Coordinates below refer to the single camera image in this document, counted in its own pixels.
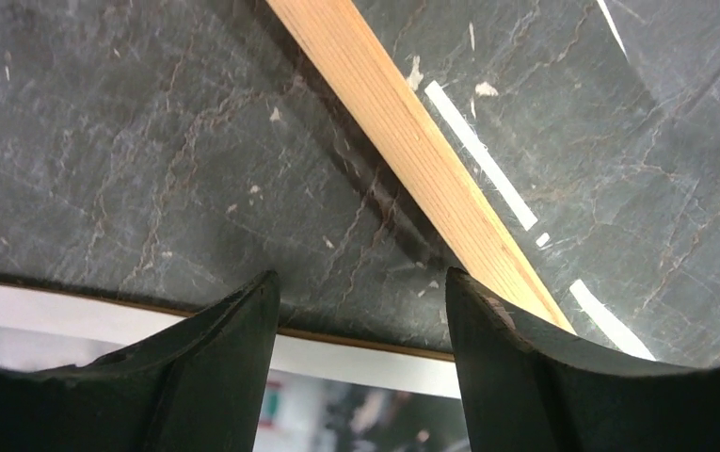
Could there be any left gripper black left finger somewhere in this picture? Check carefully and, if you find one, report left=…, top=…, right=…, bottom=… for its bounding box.
left=0, top=271, right=280, bottom=451

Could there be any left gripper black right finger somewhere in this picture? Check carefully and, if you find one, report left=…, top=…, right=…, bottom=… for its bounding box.
left=445, top=267, right=720, bottom=451

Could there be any printed photo sheet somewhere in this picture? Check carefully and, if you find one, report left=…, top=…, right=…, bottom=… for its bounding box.
left=0, top=285, right=470, bottom=451

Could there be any light wooden picture frame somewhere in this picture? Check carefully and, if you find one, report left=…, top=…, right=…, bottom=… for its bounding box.
left=269, top=0, right=573, bottom=331

